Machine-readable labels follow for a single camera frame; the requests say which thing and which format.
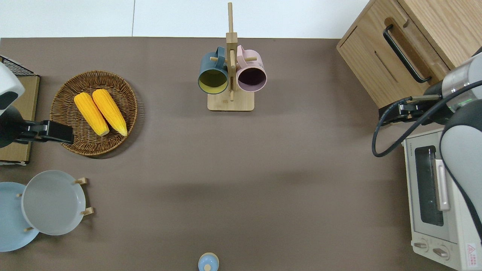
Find light blue plate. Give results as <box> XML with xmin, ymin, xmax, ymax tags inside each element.
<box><xmin>0</xmin><ymin>182</ymin><xmax>40</xmax><ymax>252</ymax></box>

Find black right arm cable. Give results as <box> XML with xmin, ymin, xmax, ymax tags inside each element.
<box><xmin>372</xmin><ymin>79</ymin><xmax>482</xmax><ymax>158</ymax></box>

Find wooden plate rack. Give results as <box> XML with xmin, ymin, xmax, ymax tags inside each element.
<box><xmin>16</xmin><ymin>177</ymin><xmax>95</xmax><ymax>232</ymax></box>

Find grid shelf with wooden board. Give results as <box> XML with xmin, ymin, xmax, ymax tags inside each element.
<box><xmin>0</xmin><ymin>56</ymin><xmax>40</xmax><ymax>166</ymax></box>

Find blue call bell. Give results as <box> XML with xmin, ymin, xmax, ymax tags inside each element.
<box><xmin>198</xmin><ymin>253</ymin><xmax>220</xmax><ymax>271</ymax></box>

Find pink mug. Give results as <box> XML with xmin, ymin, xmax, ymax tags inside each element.
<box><xmin>235</xmin><ymin>45</ymin><xmax>267</xmax><ymax>93</ymax></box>

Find wooden drawer with slot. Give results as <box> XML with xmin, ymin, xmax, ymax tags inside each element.
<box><xmin>337</xmin><ymin>23</ymin><xmax>416</xmax><ymax>109</ymax></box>

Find brown table mat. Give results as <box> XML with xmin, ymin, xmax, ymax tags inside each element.
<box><xmin>0</xmin><ymin>37</ymin><xmax>482</xmax><ymax>271</ymax></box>

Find black metal drawer handle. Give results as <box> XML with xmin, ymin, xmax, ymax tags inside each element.
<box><xmin>383</xmin><ymin>24</ymin><xmax>432</xmax><ymax>84</ymax></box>

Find toaster oven glass door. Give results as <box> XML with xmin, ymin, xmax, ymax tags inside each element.
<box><xmin>409</xmin><ymin>143</ymin><xmax>454</xmax><ymax>243</ymax></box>

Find grey plate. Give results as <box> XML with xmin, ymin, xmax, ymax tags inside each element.
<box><xmin>21</xmin><ymin>170</ymin><xmax>86</xmax><ymax>236</ymax></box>

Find yellow corn cob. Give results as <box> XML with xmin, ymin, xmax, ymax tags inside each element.
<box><xmin>74</xmin><ymin>92</ymin><xmax>110</xmax><ymax>137</ymax></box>
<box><xmin>92</xmin><ymin>89</ymin><xmax>128</xmax><ymax>137</ymax></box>

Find wooden mug tree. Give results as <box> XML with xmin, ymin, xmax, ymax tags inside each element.
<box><xmin>207</xmin><ymin>2</ymin><xmax>258</xmax><ymax>112</ymax></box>

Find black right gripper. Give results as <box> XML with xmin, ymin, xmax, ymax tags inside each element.
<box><xmin>380</xmin><ymin>94</ymin><xmax>433</xmax><ymax>125</ymax></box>

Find wooden cabinet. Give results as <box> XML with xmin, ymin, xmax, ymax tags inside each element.
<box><xmin>336</xmin><ymin>0</ymin><xmax>482</xmax><ymax>110</ymax></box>

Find white toaster oven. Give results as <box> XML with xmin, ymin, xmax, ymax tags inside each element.
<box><xmin>402</xmin><ymin>127</ymin><xmax>482</xmax><ymax>271</ymax></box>

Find teal mug yellow inside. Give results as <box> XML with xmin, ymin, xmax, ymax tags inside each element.
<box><xmin>198</xmin><ymin>46</ymin><xmax>229</xmax><ymax>94</ymax></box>

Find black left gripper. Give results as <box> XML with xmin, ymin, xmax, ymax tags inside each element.
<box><xmin>23</xmin><ymin>120</ymin><xmax>74</xmax><ymax>145</ymax></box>

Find wooden drawer with handle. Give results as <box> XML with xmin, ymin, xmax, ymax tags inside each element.
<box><xmin>371</xmin><ymin>0</ymin><xmax>451</xmax><ymax>91</ymax></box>

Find brown wicker basket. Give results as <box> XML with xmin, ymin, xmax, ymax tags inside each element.
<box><xmin>50</xmin><ymin>70</ymin><xmax>138</xmax><ymax>157</ymax></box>

